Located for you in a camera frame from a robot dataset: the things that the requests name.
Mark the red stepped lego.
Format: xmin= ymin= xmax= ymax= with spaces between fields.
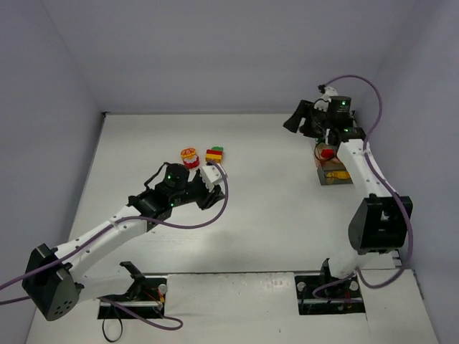
xmin=321 ymin=148 xmax=335 ymax=161

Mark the red round flower lego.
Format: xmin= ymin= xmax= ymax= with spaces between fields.
xmin=182 ymin=155 xmax=200 ymax=169

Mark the yellow striped lego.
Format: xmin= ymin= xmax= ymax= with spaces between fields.
xmin=326 ymin=171 xmax=351 ymax=180

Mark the yellow round printed lego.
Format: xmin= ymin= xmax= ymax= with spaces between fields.
xmin=180 ymin=147 xmax=196 ymax=159

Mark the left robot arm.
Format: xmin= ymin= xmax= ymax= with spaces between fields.
xmin=22 ymin=163 xmax=228 ymax=321

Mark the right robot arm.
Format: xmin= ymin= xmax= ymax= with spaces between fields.
xmin=283 ymin=95 xmax=413 ymax=280

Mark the red yellow lego stack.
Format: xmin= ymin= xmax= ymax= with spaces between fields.
xmin=205 ymin=149 xmax=223 ymax=163

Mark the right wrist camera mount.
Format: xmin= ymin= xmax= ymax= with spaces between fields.
xmin=314 ymin=85 xmax=338 ymax=111

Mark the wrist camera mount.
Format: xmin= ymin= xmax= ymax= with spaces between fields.
xmin=314 ymin=85 xmax=338 ymax=111
xmin=199 ymin=163 xmax=227 ymax=191

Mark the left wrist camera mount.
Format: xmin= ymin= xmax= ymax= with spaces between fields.
xmin=199 ymin=163 xmax=227 ymax=191

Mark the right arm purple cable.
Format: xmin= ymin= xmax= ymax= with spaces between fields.
xmin=311 ymin=74 xmax=415 ymax=301

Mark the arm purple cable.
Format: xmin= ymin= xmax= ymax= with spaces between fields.
xmin=0 ymin=160 xmax=230 ymax=330
xmin=311 ymin=74 xmax=415 ymax=301

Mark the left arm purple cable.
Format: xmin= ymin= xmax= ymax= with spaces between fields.
xmin=0 ymin=160 xmax=230 ymax=330

